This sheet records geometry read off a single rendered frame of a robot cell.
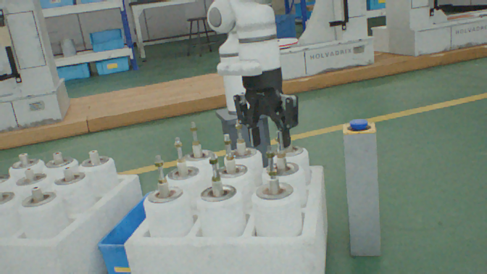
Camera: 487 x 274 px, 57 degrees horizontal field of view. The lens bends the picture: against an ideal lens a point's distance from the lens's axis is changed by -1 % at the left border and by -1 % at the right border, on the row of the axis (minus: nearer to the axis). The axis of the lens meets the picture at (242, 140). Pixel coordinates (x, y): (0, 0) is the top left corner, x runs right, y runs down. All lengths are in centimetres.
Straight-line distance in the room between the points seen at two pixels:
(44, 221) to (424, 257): 87
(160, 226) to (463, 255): 69
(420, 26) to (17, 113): 271
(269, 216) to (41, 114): 211
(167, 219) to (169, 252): 7
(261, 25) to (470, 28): 301
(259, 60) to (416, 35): 269
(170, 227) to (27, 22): 206
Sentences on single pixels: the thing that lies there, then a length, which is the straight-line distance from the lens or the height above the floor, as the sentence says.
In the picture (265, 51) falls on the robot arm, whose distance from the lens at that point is 80.
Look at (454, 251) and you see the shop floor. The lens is 119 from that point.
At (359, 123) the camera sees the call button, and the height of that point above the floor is 33.
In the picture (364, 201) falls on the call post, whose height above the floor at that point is 15.
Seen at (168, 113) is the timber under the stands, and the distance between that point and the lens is 275.
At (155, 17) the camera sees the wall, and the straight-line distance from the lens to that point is 914.
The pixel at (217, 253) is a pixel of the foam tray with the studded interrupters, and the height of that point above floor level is 16.
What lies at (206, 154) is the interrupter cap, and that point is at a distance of 118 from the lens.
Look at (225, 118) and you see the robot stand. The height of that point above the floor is 30.
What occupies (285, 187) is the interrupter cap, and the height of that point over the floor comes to 25.
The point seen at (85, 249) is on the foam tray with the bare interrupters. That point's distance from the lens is 115.
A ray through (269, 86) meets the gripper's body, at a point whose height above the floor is 47.
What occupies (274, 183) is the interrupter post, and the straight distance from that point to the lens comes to 89.
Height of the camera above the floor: 63
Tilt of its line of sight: 17 degrees down
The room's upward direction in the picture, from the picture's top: 8 degrees counter-clockwise
